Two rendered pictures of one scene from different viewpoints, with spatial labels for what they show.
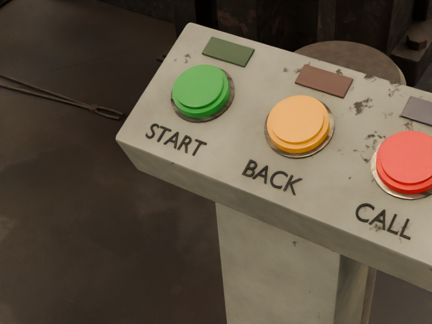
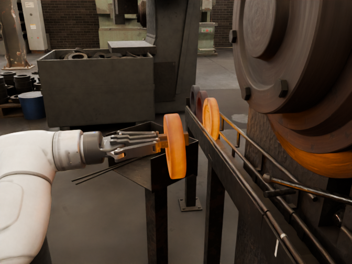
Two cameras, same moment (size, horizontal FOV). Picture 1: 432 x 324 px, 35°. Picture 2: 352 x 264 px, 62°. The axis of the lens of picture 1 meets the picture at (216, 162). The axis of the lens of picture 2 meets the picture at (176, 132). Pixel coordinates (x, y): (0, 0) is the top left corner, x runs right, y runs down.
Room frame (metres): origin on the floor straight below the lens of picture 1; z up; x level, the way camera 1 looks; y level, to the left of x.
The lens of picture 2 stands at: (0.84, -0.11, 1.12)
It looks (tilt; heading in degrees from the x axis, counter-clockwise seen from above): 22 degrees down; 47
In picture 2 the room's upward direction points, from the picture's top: straight up
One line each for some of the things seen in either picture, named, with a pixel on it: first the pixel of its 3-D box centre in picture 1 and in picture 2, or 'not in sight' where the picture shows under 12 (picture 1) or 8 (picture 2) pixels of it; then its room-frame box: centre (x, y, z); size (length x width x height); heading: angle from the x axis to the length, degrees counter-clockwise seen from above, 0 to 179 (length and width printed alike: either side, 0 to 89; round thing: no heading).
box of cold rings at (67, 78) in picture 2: not in sight; (101, 86); (2.36, 2.71, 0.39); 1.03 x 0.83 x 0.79; 149
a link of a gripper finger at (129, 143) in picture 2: not in sight; (135, 145); (1.18, 0.40, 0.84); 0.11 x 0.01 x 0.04; 143
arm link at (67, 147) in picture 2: not in sight; (73, 150); (1.08, 0.50, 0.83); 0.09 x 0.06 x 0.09; 55
